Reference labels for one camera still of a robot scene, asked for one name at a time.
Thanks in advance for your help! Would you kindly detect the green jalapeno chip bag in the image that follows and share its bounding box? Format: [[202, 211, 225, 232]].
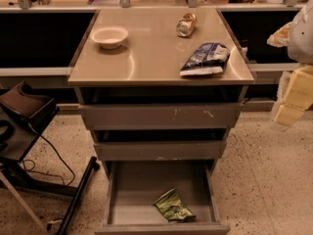
[[154, 188, 197, 222]]

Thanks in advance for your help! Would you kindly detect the white paper bowl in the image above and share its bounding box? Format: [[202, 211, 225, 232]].
[[90, 26, 128, 49]]

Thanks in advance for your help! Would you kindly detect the grey top drawer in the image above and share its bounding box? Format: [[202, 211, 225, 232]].
[[79, 103, 243, 130]]

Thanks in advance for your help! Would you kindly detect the grey drawer cabinet with counter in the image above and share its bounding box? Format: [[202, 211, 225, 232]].
[[67, 7, 256, 178]]

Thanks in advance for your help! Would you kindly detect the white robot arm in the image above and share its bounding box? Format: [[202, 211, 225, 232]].
[[267, 0, 313, 132]]

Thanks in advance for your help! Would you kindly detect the blue white chip bag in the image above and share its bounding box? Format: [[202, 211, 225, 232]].
[[180, 42, 230, 76]]

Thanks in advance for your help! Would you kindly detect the black stand with tray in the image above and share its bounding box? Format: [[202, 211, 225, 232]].
[[0, 81, 100, 235]]

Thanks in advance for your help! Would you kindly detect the black cable on floor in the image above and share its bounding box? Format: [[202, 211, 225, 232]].
[[21, 123, 76, 188]]

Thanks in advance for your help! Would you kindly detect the grey open bottom drawer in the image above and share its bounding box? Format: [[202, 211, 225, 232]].
[[94, 161, 230, 235]]

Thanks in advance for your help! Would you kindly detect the crushed golden soda can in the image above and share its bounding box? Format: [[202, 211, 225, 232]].
[[176, 13, 197, 37]]

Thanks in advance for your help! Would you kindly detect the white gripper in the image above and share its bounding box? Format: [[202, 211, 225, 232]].
[[267, 23, 313, 132]]

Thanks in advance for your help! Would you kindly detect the grey middle drawer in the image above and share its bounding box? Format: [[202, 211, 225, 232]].
[[94, 141, 226, 161]]

